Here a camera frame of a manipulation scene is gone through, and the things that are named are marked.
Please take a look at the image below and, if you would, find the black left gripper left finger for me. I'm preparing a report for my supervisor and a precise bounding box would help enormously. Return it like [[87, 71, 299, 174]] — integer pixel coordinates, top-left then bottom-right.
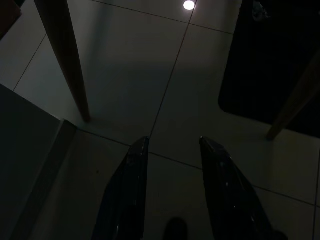
[[91, 136, 151, 240]]

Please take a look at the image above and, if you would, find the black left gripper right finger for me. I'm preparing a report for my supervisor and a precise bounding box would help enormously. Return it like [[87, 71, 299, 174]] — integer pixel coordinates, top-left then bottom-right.
[[199, 136, 288, 240]]

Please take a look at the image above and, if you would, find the dark floor rug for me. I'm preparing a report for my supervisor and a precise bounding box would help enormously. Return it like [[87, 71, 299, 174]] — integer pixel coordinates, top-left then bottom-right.
[[218, 0, 320, 139]]

